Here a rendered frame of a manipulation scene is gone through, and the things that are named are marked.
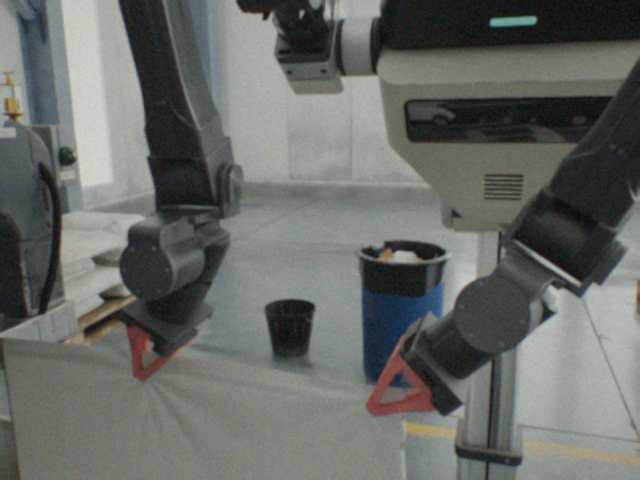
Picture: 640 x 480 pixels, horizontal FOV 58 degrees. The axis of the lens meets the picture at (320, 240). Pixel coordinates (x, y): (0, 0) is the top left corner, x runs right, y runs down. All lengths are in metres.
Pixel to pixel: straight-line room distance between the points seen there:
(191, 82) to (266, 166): 8.71
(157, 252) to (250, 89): 8.81
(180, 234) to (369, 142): 8.22
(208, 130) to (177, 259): 0.13
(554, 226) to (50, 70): 6.39
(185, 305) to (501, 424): 0.77
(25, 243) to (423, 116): 0.60
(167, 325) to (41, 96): 6.23
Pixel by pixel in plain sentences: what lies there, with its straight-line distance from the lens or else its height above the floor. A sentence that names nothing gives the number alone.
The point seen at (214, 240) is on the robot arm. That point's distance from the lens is 0.60.
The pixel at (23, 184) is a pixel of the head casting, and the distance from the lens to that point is 0.89.
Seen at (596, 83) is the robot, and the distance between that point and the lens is 0.87.
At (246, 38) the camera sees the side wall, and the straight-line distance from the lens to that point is 9.39.
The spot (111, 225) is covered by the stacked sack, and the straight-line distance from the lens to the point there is 4.13.
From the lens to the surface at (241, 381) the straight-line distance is 0.65.
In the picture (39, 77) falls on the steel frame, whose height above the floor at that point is 1.69.
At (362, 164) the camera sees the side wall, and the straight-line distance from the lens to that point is 8.79.
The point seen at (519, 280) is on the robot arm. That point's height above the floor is 1.23.
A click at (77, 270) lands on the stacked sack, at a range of 3.74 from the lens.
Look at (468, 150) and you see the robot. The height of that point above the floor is 1.28.
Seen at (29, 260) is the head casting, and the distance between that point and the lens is 0.91.
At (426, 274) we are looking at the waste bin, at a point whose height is 0.59.
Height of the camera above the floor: 1.35
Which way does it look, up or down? 13 degrees down
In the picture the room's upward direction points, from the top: 1 degrees counter-clockwise
